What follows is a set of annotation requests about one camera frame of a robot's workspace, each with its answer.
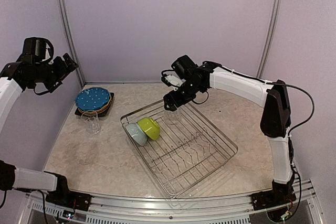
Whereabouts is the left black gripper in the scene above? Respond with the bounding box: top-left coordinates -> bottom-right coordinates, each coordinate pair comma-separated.
29,52 -> 78,92

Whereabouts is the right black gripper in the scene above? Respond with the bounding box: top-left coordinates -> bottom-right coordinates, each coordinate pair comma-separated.
164,79 -> 203,111

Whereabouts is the clear glass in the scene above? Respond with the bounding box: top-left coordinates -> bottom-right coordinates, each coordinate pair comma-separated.
80,110 -> 101,135
164,108 -> 181,125

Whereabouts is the green bowl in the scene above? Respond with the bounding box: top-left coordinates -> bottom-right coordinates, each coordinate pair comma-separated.
137,117 -> 161,141

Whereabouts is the blue polka dot plate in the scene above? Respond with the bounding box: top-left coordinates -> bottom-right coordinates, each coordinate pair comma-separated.
75,87 -> 111,111

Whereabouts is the black floral square plate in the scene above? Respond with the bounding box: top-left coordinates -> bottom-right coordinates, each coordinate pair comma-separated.
74,92 -> 114,118

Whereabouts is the grey striped bowl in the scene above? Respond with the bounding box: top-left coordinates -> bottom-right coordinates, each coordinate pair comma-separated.
125,123 -> 148,146

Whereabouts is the yellow polka dot plate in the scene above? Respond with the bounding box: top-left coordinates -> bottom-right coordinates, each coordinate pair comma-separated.
75,93 -> 114,115

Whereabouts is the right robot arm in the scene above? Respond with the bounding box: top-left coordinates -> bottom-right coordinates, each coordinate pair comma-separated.
161,55 -> 293,205

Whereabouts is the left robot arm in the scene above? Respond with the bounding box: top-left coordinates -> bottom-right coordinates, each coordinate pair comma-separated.
1,54 -> 78,206

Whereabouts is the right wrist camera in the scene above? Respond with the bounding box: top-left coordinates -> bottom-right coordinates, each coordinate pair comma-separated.
161,55 -> 198,90

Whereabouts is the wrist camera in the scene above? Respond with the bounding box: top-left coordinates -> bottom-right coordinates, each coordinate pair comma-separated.
20,37 -> 54,65
161,55 -> 198,90

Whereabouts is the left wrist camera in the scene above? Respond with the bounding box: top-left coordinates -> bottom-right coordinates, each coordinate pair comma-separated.
20,37 -> 54,65

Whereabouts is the metal wire dish rack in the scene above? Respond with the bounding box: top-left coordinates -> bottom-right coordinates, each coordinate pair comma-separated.
120,101 -> 238,198

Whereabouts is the left frame post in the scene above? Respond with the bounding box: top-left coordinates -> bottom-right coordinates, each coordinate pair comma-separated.
57,0 -> 86,88

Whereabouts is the frame post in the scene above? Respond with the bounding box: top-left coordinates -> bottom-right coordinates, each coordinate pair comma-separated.
256,0 -> 281,78
57,0 -> 86,88

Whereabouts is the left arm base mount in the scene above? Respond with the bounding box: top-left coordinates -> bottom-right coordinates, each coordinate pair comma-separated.
46,172 -> 92,211

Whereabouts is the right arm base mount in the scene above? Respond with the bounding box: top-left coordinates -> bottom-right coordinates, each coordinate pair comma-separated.
251,180 -> 296,211

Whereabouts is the right frame post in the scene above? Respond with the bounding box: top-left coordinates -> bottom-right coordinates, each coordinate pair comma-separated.
256,0 -> 281,78

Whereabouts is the aluminium front rail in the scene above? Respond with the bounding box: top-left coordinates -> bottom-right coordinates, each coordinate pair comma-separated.
25,179 -> 323,224

